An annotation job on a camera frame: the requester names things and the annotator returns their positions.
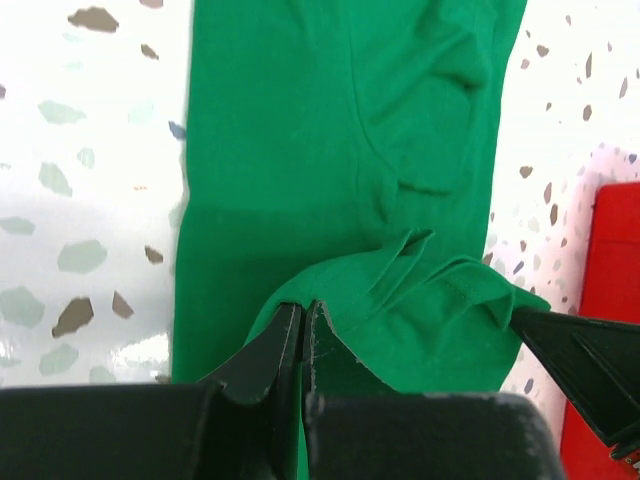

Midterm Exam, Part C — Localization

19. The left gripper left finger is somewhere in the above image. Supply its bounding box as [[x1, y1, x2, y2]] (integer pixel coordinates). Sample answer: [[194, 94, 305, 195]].
[[1, 304, 303, 479]]

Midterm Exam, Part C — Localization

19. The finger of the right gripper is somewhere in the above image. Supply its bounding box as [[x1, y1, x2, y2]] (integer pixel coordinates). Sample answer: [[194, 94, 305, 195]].
[[510, 308, 639, 460]]

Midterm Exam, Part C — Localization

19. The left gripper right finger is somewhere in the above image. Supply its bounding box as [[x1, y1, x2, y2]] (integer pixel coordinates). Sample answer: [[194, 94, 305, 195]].
[[303, 301, 565, 479]]

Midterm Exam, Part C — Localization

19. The green t shirt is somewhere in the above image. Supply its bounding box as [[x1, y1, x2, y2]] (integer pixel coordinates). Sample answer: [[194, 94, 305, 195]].
[[169, 0, 552, 480]]

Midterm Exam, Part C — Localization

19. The red plastic bin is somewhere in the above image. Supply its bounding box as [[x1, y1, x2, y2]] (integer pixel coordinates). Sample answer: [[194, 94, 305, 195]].
[[560, 182, 639, 480]]

